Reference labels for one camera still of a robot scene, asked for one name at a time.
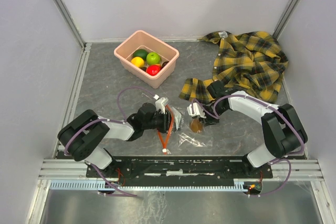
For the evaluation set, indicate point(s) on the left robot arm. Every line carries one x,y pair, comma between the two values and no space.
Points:
81,137

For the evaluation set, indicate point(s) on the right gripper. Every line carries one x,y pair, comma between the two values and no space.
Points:
207,121

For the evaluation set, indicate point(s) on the green fake apple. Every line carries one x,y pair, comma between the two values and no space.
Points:
153,58

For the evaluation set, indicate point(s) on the dark green fake avocado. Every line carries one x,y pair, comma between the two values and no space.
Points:
140,53

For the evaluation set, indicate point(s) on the yellow plaid shirt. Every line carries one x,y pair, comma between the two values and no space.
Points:
253,62

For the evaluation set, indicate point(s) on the pink plastic bin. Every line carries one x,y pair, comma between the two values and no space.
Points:
142,40

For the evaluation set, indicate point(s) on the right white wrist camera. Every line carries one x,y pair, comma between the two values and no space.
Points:
195,109

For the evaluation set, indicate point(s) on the red fake tomato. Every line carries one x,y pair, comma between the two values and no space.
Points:
153,70

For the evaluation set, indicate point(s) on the clear zip top bag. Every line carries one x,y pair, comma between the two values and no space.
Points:
183,141

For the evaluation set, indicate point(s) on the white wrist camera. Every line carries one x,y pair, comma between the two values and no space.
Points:
160,103
195,109

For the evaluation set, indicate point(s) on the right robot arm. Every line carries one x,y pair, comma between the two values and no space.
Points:
282,129

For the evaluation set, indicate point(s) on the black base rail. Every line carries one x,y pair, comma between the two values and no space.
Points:
183,171

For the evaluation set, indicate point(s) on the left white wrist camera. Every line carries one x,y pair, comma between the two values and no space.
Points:
160,103

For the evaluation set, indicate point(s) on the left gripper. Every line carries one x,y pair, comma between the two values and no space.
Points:
166,121

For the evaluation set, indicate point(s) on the brown fake kiwi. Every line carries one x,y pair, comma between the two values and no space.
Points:
196,126

